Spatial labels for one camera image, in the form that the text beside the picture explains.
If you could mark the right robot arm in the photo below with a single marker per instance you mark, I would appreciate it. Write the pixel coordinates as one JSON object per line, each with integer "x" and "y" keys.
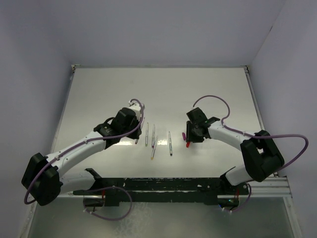
{"x": 261, "y": 157}

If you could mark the yellow marker pen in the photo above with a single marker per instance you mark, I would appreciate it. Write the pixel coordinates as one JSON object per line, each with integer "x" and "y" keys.
{"x": 154, "y": 148}

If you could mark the purple marker pen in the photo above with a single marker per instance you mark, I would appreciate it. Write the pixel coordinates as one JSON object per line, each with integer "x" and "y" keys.
{"x": 153, "y": 136}

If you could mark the aluminium frame rail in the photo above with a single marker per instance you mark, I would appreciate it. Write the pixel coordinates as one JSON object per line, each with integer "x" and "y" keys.
{"x": 271, "y": 186}

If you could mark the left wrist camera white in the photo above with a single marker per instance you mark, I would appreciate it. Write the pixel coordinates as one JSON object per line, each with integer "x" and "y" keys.
{"x": 136, "y": 107}

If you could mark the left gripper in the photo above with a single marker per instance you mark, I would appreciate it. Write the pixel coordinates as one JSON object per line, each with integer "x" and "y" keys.
{"x": 135, "y": 135}

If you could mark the green marker pen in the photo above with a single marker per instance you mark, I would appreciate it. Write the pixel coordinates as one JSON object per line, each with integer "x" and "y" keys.
{"x": 147, "y": 134}

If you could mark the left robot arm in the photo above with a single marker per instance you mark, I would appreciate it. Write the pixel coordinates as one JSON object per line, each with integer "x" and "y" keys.
{"x": 43, "y": 177}

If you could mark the blue marker pen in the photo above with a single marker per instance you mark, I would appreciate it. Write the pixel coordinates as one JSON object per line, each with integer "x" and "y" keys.
{"x": 170, "y": 144}

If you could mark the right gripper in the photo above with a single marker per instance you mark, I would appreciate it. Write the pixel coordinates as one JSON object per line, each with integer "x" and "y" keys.
{"x": 189, "y": 137}

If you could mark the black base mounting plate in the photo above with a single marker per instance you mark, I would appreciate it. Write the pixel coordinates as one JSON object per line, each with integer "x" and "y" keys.
{"x": 163, "y": 190}

